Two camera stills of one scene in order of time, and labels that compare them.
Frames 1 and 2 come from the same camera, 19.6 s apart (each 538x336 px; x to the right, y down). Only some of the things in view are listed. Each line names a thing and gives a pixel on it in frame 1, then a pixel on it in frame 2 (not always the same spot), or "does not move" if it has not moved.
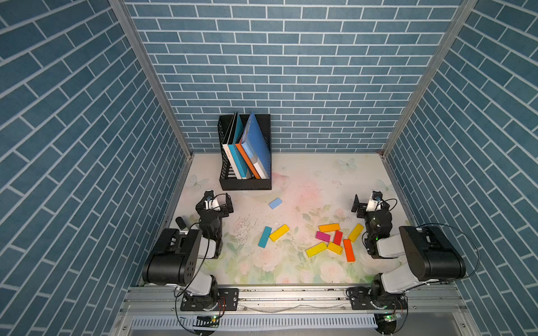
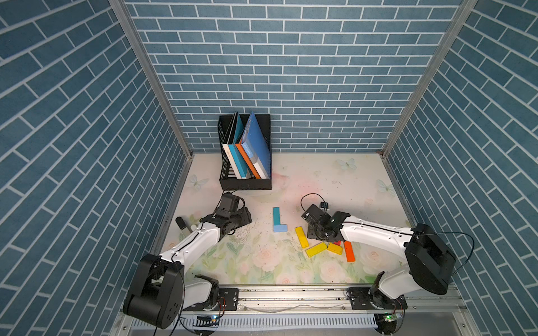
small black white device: x=181 y=222 does not move
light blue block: x=275 y=203 → x=280 y=228
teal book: x=235 y=150 does not move
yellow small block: x=335 y=248 does not move
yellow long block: x=279 y=232 → x=302 y=236
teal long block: x=265 y=236 → x=276 y=216
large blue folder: x=253 y=145 does not move
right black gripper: x=363 y=210 → x=310 y=234
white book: x=228 y=150 does not move
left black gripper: x=222 y=210 → x=245 y=215
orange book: x=256 y=173 does not move
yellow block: x=316 y=249 does not move
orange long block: x=349 y=250 does not move
